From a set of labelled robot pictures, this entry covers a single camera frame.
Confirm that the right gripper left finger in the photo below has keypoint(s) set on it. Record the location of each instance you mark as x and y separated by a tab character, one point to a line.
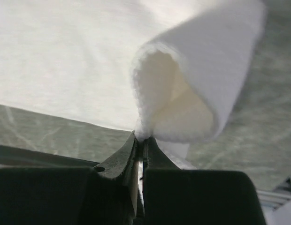
37	188

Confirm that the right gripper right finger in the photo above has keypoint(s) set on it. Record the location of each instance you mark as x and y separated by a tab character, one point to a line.
174	196

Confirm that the white towel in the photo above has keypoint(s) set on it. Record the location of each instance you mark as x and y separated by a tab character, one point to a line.
167	69

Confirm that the aluminium rail frame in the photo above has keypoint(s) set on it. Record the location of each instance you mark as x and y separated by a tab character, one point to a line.
274	199

